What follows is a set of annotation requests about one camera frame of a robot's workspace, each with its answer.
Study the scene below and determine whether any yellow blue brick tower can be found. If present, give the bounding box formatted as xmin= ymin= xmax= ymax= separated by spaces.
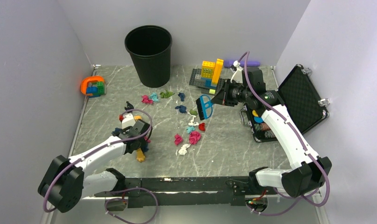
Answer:
xmin=201 ymin=58 xmax=224 ymax=85

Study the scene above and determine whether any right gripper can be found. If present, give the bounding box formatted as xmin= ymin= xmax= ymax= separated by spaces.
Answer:
xmin=211 ymin=78 xmax=251 ymax=107

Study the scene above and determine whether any small navy paper scrap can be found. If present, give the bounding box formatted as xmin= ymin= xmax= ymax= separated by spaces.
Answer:
xmin=178 ymin=92 xmax=185 ymax=102

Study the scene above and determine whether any teal paper scrap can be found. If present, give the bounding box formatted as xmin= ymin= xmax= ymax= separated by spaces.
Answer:
xmin=149 ymin=92 xmax=160 ymax=102

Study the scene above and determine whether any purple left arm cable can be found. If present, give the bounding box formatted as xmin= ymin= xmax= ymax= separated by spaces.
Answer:
xmin=42 ymin=109 xmax=154 ymax=213

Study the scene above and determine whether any large magenta paper scrap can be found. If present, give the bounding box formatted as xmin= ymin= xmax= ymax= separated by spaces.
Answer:
xmin=189 ymin=131 xmax=202 ymax=145

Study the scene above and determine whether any blue hand brush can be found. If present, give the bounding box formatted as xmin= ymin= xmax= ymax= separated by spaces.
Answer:
xmin=196 ymin=94 xmax=213 ymax=120

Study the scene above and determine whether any black poker chip case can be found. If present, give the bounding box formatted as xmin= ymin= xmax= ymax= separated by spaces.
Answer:
xmin=241 ymin=64 xmax=329 ymax=143

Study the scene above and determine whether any dark blue front scrap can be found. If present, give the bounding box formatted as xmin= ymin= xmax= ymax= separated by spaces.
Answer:
xmin=141 ymin=145 xmax=149 ymax=153

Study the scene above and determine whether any pink paper scrap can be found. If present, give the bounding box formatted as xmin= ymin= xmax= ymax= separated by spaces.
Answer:
xmin=141 ymin=95 xmax=154 ymax=105

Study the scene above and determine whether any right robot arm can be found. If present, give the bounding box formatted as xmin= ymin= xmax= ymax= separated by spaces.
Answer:
xmin=211 ymin=70 xmax=332 ymax=198

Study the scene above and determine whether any large green paper scrap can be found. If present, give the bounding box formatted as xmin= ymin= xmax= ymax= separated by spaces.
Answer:
xmin=160 ymin=90 xmax=175 ymax=98

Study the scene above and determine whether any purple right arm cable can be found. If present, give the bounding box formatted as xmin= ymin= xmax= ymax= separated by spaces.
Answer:
xmin=235 ymin=51 xmax=331 ymax=217

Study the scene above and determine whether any red paper scrap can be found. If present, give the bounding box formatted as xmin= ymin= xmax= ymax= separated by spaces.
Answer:
xmin=198 ymin=123 xmax=206 ymax=132

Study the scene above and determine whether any black paper scrap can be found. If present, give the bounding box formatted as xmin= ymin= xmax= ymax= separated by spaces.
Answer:
xmin=124 ymin=101 xmax=134 ymax=111

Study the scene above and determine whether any small blue left scrap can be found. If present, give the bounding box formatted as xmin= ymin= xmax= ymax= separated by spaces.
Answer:
xmin=112 ymin=127 xmax=122 ymax=137

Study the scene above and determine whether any black plastic trash bin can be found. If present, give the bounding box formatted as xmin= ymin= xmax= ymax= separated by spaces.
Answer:
xmin=124 ymin=25 xmax=173 ymax=88

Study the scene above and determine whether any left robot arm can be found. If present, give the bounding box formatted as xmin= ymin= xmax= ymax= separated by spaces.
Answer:
xmin=38 ymin=119 xmax=152 ymax=213

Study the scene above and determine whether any light blue paper scrap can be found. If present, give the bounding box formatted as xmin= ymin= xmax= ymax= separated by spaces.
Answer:
xmin=186 ymin=126 xmax=195 ymax=134

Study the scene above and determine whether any purple cylindrical handle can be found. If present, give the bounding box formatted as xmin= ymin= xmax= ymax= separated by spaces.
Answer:
xmin=223 ymin=59 xmax=260 ymax=68

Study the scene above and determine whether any orange slotted scoop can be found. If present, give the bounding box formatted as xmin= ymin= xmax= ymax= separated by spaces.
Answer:
xmin=134 ymin=116 xmax=148 ymax=162

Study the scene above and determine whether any orange holder with bricks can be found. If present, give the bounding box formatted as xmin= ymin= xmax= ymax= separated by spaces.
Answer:
xmin=80 ymin=76 xmax=106 ymax=98

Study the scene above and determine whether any grey brick baseplate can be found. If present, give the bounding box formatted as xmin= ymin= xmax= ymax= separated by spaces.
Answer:
xmin=189 ymin=68 xmax=225 ymax=95

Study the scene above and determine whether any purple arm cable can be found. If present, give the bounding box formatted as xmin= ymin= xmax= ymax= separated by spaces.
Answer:
xmin=235 ymin=51 xmax=331 ymax=217
xmin=42 ymin=109 xmax=154 ymax=213

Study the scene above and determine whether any small magenta paper scrap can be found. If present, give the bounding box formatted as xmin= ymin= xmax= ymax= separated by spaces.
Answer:
xmin=174 ymin=134 xmax=183 ymax=146

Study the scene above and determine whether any long white paper scrap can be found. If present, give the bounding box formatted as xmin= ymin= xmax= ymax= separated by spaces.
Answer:
xmin=188 ymin=115 xmax=199 ymax=126

